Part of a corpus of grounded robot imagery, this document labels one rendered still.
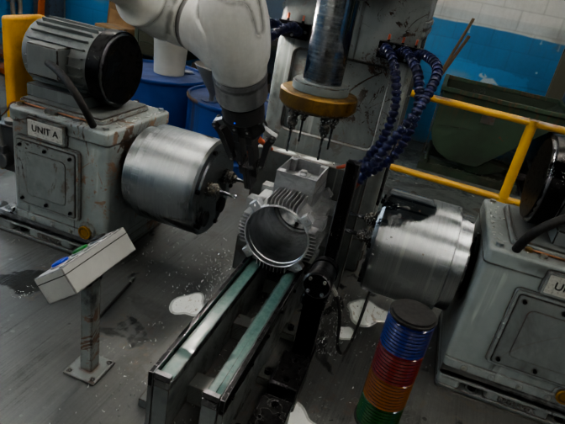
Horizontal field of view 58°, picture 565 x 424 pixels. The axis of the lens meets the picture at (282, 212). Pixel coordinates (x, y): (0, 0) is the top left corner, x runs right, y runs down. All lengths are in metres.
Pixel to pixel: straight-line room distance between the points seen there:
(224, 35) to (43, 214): 0.86
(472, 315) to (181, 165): 0.72
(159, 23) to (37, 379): 0.69
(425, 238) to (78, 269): 0.68
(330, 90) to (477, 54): 5.08
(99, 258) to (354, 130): 0.76
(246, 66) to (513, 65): 5.48
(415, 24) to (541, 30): 4.87
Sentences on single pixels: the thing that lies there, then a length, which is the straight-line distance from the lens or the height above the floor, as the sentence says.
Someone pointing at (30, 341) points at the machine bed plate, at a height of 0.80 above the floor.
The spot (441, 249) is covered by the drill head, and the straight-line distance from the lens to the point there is 1.10.
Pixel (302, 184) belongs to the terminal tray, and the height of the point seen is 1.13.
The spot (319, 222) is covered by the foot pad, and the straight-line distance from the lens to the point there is 1.16.
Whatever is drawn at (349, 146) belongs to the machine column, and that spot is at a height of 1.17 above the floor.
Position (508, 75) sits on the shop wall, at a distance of 6.18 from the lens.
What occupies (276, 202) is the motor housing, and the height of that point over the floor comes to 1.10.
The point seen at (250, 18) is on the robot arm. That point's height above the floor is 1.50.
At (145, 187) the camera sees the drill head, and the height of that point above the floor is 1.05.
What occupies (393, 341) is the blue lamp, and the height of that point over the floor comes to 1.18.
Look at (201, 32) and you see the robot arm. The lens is 0.78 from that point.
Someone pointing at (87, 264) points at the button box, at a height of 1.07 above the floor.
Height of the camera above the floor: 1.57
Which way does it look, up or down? 25 degrees down
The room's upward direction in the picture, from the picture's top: 11 degrees clockwise
